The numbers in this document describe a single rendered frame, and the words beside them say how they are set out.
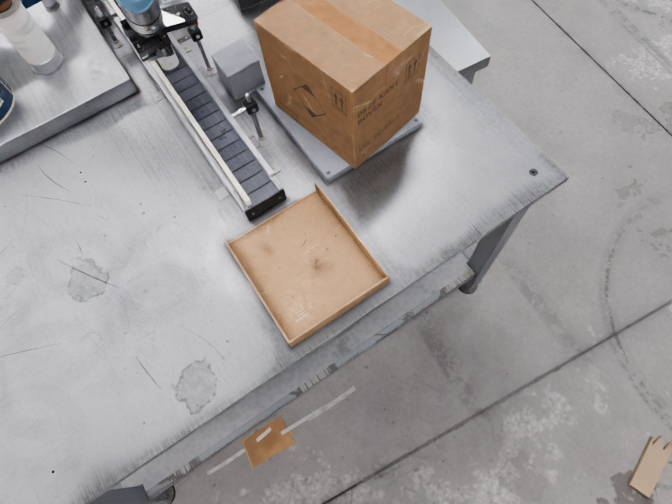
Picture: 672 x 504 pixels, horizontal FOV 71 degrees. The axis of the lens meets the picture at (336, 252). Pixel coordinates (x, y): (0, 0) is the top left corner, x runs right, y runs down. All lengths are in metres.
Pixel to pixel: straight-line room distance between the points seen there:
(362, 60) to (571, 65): 1.86
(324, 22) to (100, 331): 0.84
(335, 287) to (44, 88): 0.99
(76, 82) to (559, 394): 1.88
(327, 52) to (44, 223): 0.82
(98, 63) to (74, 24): 0.19
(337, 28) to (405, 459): 1.41
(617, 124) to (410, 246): 1.67
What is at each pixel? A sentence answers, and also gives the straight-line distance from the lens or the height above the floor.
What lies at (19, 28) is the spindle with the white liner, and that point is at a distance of 1.54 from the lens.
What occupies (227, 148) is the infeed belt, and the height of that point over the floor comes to 0.88.
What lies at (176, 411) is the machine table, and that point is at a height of 0.83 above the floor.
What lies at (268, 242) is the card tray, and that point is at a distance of 1.13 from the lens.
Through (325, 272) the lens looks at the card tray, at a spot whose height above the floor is 0.83.
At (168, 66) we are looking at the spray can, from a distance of 1.44.
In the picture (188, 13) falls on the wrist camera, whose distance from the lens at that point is 1.27.
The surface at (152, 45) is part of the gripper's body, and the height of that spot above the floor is 1.06.
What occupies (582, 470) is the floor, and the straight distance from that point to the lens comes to 1.98.
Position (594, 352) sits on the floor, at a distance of 2.06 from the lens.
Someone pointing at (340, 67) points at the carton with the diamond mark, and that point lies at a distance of 1.01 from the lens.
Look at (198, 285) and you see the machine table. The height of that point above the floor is 0.83.
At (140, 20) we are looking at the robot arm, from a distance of 1.13.
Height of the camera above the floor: 1.84
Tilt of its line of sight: 66 degrees down
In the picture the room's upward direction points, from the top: 9 degrees counter-clockwise
